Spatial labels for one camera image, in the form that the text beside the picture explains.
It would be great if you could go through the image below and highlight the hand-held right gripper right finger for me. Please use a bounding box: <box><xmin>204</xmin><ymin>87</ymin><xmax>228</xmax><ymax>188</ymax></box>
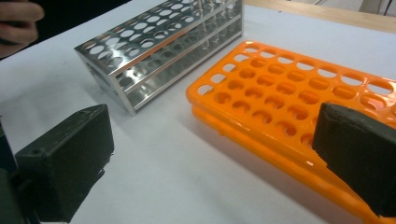
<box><xmin>311</xmin><ymin>102</ymin><xmax>396</xmax><ymax>218</ymax></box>

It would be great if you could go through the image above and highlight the white table board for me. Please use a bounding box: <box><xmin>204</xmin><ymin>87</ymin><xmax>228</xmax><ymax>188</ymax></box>
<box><xmin>0</xmin><ymin>0</ymin><xmax>396</xmax><ymax>224</ymax></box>

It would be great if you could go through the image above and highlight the metal test tube rack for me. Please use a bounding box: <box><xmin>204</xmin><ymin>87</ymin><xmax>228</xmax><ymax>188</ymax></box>
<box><xmin>74</xmin><ymin>0</ymin><xmax>244</xmax><ymax>117</ymax></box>

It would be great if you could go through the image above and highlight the dark curtain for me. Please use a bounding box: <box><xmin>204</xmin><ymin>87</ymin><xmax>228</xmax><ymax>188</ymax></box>
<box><xmin>31</xmin><ymin>0</ymin><xmax>132</xmax><ymax>48</ymax></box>

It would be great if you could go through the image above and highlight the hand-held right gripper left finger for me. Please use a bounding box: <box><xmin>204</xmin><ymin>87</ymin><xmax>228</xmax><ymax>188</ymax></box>
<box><xmin>13</xmin><ymin>104</ymin><xmax>115</xmax><ymax>223</ymax></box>

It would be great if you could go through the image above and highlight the orange plastic test tube rack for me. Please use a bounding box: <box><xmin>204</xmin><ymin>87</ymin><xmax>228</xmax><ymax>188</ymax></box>
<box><xmin>185</xmin><ymin>40</ymin><xmax>396</xmax><ymax>224</ymax></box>

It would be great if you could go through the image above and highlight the wooden table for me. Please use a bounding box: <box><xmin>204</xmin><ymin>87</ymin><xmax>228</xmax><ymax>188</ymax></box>
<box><xmin>244</xmin><ymin>0</ymin><xmax>396</xmax><ymax>35</ymax></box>

